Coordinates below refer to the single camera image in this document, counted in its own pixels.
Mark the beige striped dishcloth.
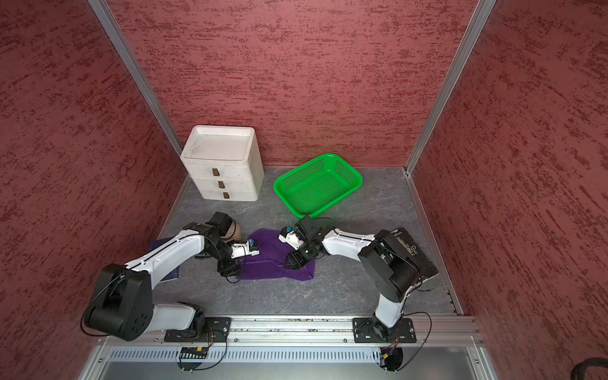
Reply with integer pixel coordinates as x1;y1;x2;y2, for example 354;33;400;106
223;221;242;242

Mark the purple dishcloth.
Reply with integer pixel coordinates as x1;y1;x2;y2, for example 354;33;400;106
237;229;315;281

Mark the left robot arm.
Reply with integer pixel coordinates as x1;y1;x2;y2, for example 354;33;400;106
80;212;258;342

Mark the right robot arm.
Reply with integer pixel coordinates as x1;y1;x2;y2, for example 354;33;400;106
279;216;426;336

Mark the green plastic basket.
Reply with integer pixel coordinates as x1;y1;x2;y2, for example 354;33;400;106
273;154;364;219

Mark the blue book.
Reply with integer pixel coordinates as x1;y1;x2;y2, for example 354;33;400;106
147;237;180;283

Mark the white three-drawer box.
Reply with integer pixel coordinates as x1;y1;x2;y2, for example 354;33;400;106
180;125;264;202

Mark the black paperback book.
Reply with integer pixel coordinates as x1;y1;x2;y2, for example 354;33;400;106
393;227;440;283

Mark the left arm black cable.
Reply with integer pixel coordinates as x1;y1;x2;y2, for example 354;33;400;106
194;234;241;284

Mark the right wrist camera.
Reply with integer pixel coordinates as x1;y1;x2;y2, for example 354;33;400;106
279;226;305;250

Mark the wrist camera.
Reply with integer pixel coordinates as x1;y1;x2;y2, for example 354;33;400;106
231;239;260;259
279;226;305;250

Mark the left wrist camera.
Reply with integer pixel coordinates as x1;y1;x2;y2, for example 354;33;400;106
231;239;260;259

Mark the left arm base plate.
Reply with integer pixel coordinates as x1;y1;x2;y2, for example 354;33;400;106
164;317;232;345

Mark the aluminium mounting rail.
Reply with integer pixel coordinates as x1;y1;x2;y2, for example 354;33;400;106
113;313;485;348

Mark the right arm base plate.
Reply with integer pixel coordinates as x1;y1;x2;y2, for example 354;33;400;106
352;317;416;344

